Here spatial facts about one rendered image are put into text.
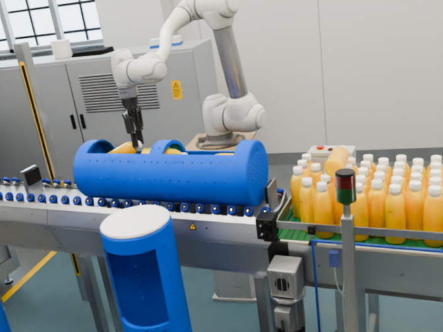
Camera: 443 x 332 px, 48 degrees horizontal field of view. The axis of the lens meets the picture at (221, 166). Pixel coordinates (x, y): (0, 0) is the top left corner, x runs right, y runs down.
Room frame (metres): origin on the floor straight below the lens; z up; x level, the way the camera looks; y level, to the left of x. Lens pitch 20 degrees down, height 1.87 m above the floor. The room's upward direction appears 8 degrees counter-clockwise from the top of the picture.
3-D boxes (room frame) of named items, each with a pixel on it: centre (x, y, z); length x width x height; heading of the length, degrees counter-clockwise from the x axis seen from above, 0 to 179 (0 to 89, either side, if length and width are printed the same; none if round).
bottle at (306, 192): (1.77, -0.32, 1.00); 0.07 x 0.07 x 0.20
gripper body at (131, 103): (2.26, 0.38, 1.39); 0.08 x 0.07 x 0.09; 155
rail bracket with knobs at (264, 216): (1.74, -0.15, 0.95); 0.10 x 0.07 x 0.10; 155
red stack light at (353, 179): (1.45, -0.39, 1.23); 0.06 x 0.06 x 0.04
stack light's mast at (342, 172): (1.45, -0.39, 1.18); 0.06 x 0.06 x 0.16
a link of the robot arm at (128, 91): (2.26, 0.38, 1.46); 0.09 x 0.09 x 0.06
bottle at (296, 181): (1.90, -0.31, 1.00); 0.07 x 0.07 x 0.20
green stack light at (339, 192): (1.45, -0.39, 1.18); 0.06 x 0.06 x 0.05
